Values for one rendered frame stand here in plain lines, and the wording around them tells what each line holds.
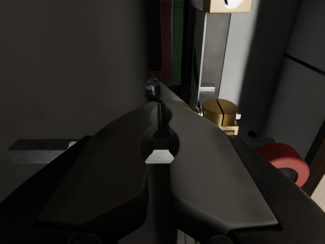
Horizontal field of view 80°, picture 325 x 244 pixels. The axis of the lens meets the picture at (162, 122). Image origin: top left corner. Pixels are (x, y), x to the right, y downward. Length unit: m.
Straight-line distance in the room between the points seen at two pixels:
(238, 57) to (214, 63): 0.11
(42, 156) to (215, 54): 0.36
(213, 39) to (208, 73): 0.07
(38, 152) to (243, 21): 0.47
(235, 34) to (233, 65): 0.07
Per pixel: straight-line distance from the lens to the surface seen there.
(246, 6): 0.28
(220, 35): 0.41
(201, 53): 0.31
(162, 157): 0.32
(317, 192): 0.39
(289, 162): 0.31
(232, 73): 0.53
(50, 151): 0.37
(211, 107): 0.28
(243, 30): 0.51
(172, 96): 0.15
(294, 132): 0.51
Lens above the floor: 1.10
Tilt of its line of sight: 57 degrees down
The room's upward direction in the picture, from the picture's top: 178 degrees counter-clockwise
